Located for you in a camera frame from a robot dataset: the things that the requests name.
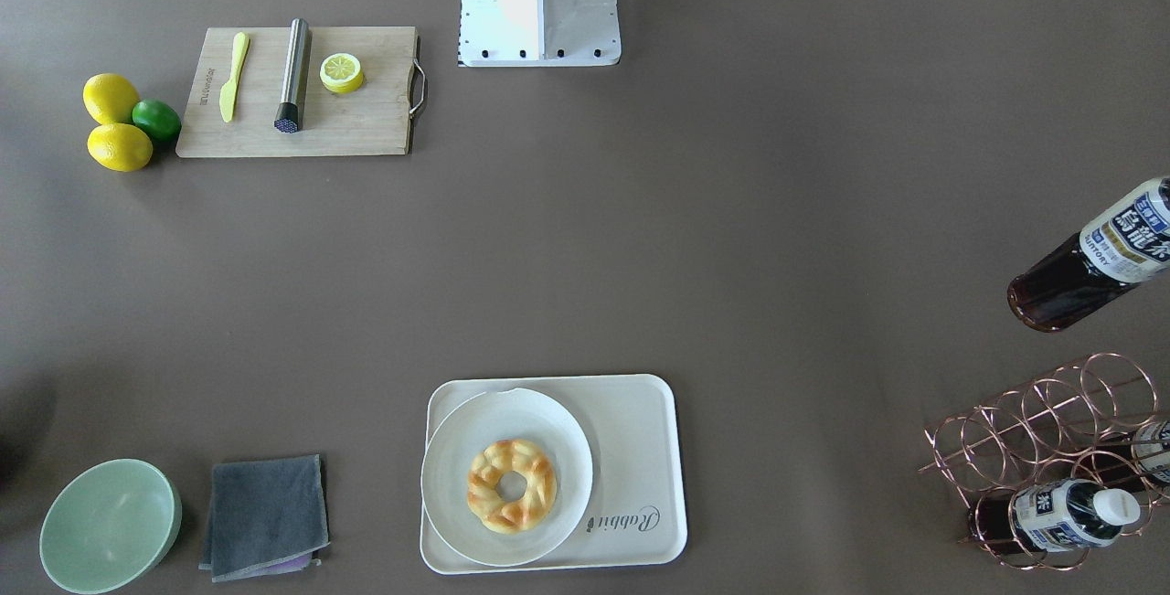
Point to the suntory tea bottle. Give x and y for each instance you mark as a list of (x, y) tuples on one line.
[(1134, 462), (1116, 252), (1059, 516)]

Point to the bamboo cutting board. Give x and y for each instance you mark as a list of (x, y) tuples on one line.
[(375, 120)]

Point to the white plate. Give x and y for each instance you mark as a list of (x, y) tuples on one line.
[(496, 416)]

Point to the yellow plastic knife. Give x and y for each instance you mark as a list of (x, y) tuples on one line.
[(227, 99)]

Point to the half lemon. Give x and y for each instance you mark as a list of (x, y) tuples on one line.
[(341, 73)]

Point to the steel cylinder muddler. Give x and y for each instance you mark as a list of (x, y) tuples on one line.
[(289, 115)]

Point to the copper wire bottle rack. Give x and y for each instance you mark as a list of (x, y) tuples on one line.
[(1045, 429)]

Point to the green lime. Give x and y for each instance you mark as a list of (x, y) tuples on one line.
[(157, 119)]

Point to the yellow lemon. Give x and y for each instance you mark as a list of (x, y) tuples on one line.
[(120, 146), (110, 98)]

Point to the braided ring bread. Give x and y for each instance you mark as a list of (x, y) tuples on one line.
[(511, 486)]

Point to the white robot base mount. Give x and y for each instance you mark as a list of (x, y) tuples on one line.
[(538, 33)]

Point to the green bowl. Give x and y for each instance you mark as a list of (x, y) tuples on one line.
[(109, 526)]

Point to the cream serving tray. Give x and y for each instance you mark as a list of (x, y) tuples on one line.
[(636, 514)]

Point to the grey folded cloth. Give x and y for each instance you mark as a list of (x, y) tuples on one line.
[(265, 517)]

